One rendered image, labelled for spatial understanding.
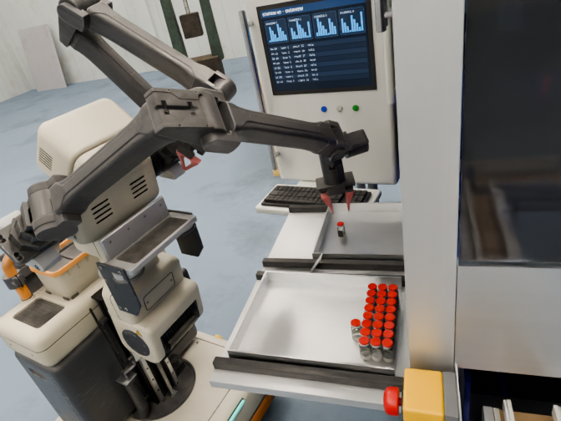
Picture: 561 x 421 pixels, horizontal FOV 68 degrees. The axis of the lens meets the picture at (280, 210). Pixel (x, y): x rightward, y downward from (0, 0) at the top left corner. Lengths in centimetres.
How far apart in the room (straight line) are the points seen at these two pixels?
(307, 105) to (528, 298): 116
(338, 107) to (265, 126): 77
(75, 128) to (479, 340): 88
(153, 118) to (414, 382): 56
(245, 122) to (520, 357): 57
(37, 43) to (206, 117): 1229
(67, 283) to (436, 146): 121
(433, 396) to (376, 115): 106
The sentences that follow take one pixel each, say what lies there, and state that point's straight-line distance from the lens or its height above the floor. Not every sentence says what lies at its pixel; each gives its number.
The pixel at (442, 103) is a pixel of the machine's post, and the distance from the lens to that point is 48.
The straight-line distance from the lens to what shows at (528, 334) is 67.
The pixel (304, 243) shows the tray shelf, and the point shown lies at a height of 88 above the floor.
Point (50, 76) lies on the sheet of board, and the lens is 1286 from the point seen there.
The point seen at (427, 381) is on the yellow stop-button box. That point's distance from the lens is 68.
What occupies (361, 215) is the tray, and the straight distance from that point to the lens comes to 131.
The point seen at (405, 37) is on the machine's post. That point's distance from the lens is 46.
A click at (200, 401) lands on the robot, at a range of 171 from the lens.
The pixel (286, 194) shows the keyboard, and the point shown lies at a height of 83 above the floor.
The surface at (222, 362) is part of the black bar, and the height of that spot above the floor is 90.
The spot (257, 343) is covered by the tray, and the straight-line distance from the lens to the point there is 96.
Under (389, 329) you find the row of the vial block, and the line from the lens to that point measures 89.
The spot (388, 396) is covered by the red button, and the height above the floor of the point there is 101.
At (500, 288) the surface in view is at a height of 118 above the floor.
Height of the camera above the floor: 157
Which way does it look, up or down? 30 degrees down
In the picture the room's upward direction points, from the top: 12 degrees counter-clockwise
